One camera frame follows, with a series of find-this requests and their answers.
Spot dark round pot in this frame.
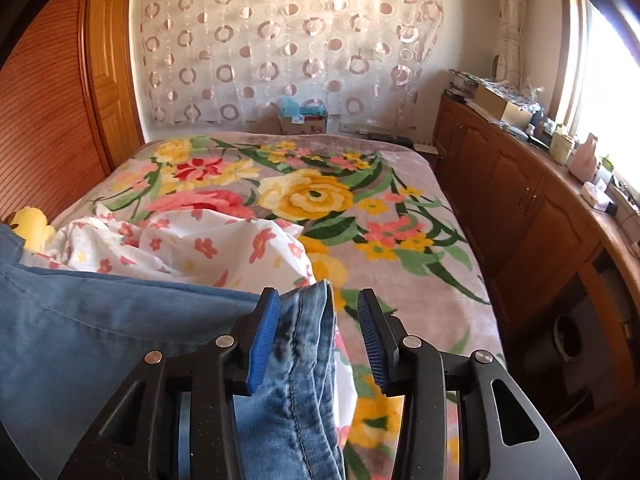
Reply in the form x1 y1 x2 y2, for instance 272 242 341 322
550 312 583 361

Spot pile of packets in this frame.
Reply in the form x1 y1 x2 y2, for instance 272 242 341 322
445 69 481 103

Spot pale patterned window curtain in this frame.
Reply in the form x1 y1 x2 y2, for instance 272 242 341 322
492 0 528 91

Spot floral plush blanket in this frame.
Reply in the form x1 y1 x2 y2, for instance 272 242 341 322
50 131 508 480

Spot white floral bed sheet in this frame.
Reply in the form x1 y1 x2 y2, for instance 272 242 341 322
20 210 358 448

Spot small white box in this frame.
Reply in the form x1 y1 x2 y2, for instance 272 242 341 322
581 182 608 206

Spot pink plastic bottle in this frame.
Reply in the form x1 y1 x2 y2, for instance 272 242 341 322
570 133 599 181

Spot ribbed wooden wardrobe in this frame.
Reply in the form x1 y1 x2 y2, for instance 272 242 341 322
0 0 113 223

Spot blue denim pants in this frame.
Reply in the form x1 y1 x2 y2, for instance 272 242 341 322
0 222 346 480

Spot wooden panelled door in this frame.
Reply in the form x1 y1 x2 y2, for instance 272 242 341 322
82 0 146 176

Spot cardboard box with red print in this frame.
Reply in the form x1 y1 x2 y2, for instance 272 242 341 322
278 110 328 136

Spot cream tin container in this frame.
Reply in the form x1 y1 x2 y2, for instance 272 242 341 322
550 127 576 166

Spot sheer curtain with circles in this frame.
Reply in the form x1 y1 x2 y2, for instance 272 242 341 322
131 0 446 128

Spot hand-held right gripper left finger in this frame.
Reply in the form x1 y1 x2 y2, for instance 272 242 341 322
57 287 281 480

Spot bright window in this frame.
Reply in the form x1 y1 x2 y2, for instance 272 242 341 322
570 0 640 191

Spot long wooden cabinet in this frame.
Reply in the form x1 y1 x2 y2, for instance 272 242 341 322
432 95 640 441

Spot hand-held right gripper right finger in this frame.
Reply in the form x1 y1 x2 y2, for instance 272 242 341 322
356 288 581 480

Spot blue crumpled bag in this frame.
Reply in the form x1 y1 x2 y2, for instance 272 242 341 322
279 97 326 120

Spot yellow plush toy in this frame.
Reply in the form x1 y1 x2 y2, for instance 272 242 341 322
10 206 56 252

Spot plain cardboard box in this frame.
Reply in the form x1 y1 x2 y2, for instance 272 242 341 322
472 83 533 128

